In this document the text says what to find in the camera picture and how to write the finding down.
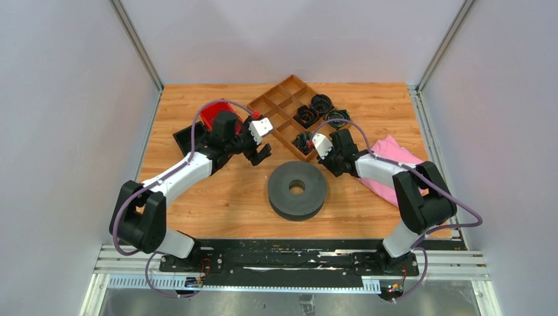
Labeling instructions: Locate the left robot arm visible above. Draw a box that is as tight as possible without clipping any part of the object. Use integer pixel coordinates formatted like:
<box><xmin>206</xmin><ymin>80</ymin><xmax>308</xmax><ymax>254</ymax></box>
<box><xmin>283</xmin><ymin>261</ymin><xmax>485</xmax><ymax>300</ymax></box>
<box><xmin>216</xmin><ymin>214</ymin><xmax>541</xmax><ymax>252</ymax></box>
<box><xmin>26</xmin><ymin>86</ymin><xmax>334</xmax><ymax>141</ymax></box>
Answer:
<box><xmin>109</xmin><ymin>111</ymin><xmax>274</xmax><ymax>272</ymax></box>

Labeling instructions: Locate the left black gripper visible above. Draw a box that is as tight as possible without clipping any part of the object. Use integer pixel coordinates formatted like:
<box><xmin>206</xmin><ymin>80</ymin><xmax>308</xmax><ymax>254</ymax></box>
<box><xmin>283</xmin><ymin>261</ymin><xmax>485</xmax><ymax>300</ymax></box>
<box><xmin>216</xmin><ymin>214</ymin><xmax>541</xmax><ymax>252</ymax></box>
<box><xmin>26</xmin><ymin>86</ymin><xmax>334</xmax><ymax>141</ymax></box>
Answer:
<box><xmin>226</xmin><ymin>117</ymin><xmax>272</xmax><ymax>166</ymax></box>

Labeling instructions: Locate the wooden compartment tray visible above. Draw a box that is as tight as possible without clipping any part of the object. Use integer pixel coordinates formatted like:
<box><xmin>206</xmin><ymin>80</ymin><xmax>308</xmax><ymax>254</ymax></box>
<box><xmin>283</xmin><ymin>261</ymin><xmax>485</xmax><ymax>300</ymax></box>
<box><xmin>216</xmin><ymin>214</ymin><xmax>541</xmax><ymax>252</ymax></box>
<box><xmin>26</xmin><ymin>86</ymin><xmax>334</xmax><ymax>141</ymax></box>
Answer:
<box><xmin>247</xmin><ymin>75</ymin><xmax>342</xmax><ymax>162</ymax></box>

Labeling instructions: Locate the rolled black tie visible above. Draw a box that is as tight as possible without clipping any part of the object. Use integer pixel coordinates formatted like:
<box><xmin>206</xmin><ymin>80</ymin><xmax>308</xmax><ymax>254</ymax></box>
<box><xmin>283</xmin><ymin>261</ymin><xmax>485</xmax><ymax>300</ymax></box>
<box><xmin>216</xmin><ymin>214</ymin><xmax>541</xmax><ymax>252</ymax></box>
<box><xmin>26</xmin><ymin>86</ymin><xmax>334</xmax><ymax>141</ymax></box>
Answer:
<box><xmin>309</xmin><ymin>94</ymin><xmax>333</xmax><ymax>117</ymax></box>

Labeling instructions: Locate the pink cloth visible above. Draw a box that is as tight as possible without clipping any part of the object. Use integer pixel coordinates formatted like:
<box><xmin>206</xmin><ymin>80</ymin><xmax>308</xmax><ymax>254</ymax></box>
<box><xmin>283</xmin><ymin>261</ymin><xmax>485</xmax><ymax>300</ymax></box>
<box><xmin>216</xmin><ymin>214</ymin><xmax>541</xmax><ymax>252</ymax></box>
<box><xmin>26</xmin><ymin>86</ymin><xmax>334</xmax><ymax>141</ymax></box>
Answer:
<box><xmin>355</xmin><ymin>135</ymin><xmax>424</xmax><ymax>207</ymax></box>

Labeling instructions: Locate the rolled tie brown pattern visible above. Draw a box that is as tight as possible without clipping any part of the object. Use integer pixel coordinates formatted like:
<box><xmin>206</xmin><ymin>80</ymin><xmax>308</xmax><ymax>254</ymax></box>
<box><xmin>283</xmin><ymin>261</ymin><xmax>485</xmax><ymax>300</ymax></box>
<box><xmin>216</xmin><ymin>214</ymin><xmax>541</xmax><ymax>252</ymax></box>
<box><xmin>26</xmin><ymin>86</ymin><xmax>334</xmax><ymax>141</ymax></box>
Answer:
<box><xmin>294</xmin><ymin>105</ymin><xmax>320</xmax><ymax>128</ymax></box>

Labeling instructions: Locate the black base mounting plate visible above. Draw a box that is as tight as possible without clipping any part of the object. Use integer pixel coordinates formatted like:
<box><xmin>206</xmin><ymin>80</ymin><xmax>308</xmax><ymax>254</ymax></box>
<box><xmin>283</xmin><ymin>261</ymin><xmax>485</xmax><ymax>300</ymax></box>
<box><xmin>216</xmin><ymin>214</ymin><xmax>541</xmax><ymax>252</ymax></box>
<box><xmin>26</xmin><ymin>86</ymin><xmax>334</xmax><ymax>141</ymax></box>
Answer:
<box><xmin>158</xmin><ymin>239</ymin><xmax>420</xmax><ymax>289</ymax></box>

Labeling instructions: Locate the black cable spool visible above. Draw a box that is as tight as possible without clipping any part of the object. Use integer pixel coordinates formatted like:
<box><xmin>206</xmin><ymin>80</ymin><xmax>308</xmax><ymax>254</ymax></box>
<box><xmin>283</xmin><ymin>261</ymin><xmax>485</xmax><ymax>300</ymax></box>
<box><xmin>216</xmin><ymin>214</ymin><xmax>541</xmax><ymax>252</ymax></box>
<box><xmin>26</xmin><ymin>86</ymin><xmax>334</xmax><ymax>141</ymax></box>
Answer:
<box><xmin>267</xmin><ymin>161</ymin><xmax>328</xmax><ymax>221</ymax></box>

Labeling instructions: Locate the rolled green yellow tie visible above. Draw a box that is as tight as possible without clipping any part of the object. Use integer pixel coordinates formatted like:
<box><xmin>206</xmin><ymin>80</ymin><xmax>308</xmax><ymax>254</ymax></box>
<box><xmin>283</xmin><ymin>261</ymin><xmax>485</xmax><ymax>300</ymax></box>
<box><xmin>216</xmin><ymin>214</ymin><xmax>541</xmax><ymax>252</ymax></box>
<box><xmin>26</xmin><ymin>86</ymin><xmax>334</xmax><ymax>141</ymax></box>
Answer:
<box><xmin>324</xmin><ymin>109</ymin><xmax>351</xmax><ymax>130</ymax></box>

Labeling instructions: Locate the aluminium frame rail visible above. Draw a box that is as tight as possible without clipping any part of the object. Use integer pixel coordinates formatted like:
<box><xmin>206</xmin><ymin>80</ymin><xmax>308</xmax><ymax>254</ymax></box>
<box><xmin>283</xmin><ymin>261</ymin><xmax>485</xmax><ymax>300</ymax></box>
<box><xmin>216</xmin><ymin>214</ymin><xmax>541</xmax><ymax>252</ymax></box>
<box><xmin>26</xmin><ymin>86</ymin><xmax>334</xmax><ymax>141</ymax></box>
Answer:
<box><xmin>108</xmin><ymin>0</ymin><xmax>164</xmax><ymax>93</ymax></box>

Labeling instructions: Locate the rolled green floral tie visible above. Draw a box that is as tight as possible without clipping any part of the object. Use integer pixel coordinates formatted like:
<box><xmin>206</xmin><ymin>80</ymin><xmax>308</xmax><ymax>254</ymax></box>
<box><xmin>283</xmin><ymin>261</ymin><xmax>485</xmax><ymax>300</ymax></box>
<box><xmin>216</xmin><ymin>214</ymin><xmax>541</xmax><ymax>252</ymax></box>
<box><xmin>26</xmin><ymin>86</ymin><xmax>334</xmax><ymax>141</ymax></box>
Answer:
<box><xmin>292</xmin><ymin>131</ymin><xmax>314</xmax><ymax>155</ymax></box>

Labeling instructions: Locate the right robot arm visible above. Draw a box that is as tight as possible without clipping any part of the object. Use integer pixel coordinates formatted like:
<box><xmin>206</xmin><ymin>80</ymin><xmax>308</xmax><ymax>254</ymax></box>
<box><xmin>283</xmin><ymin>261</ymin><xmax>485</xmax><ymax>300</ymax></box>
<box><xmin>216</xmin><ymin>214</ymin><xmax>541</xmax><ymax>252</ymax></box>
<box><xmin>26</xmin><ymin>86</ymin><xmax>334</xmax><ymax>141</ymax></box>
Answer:
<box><xmin>311</xmin><ymin>130</ymin><xmax>457</xmax><ymax>275</ymax></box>

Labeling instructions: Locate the red plastic bin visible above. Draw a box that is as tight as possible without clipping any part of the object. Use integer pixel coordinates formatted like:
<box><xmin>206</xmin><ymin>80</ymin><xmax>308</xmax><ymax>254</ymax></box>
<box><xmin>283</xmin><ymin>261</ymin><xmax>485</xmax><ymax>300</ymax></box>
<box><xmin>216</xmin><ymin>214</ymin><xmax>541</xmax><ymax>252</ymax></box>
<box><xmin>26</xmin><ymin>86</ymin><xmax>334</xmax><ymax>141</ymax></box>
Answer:
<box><xmin>200</xmin><ymin>102</ymin><xmax>242</xmax><ymax>134</ymax></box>

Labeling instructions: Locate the black plastic bin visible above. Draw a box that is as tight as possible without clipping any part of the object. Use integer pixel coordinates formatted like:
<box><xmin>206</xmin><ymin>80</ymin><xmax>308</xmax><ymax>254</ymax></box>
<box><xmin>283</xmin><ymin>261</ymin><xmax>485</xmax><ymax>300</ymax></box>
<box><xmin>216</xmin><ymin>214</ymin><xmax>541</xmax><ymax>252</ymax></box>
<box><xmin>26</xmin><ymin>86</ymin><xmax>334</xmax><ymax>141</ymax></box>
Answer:
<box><xmin>172</xmin><ymin>121</ymin><xmax>208</xmax><ymax>157</ymax></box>

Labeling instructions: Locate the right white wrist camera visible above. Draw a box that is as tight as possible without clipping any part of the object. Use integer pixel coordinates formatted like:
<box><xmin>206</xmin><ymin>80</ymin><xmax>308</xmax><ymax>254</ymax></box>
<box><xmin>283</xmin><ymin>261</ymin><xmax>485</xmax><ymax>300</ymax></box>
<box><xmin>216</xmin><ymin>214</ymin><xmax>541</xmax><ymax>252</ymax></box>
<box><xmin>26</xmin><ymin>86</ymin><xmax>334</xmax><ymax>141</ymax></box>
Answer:
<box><xmin>311</xmin><ymin>133</ymin><xmax>334</xmax><ymax>160</ymax></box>

